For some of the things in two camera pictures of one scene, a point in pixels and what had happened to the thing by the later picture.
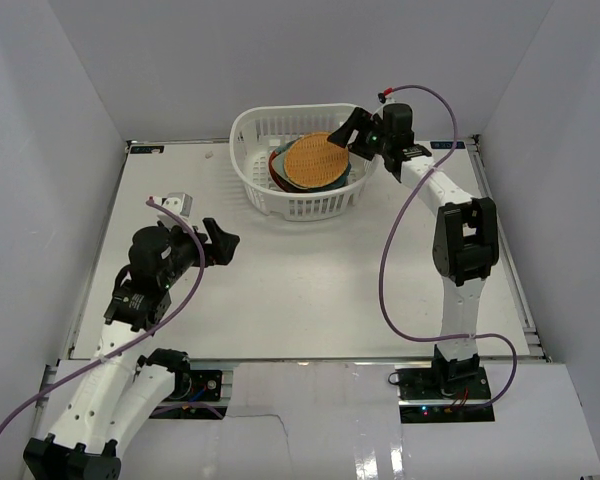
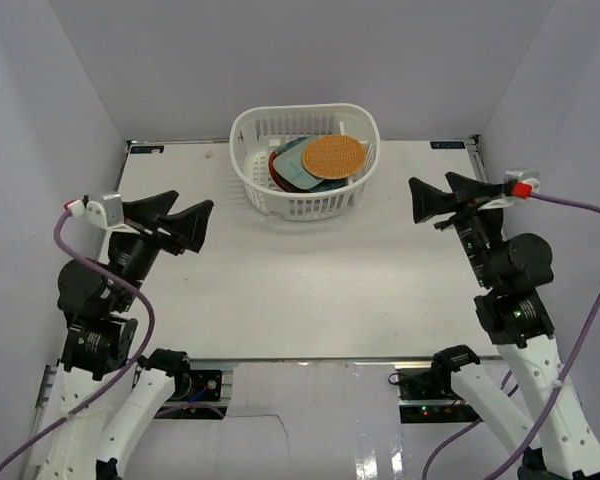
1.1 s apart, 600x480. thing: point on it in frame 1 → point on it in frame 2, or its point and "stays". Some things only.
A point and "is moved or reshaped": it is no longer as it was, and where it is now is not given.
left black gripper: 207,246 → 156,232
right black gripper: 359,119 → 427,200
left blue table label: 146,149 stays
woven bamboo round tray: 314,161 is moved or reshaped
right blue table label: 447,145 stays
